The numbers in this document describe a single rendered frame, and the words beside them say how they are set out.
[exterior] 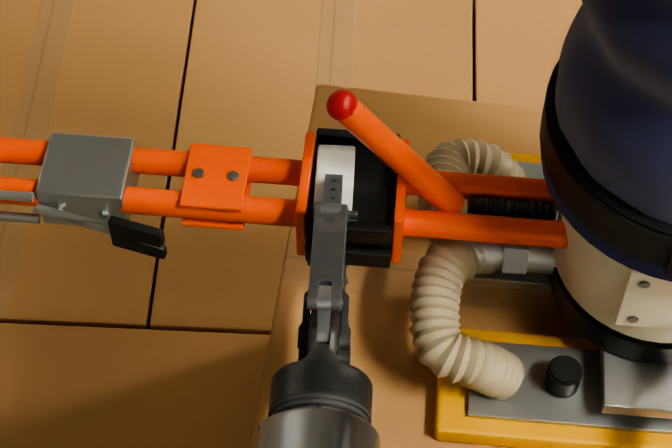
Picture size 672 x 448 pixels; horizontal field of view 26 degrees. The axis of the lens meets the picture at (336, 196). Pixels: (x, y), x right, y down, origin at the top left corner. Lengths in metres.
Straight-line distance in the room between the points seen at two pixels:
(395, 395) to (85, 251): 0.74
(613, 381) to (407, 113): 0.35
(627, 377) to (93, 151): 0.46
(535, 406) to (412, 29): 0.97
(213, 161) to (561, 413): 0.35
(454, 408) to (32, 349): 0.74
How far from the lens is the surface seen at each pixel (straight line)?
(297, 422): 1.02
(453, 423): 1.19
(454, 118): 1.38
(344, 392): 1.04
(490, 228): 1.14
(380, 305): 1.26
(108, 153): 1.18
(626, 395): 1.19
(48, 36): 2.10
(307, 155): 1.15
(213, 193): 1.15
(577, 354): 1.23
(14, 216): 1.19
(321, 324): 1.05
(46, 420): 1.75
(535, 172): 1.32
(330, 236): 1.08
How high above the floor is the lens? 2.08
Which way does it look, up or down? 55 degrees down
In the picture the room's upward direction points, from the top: straight up
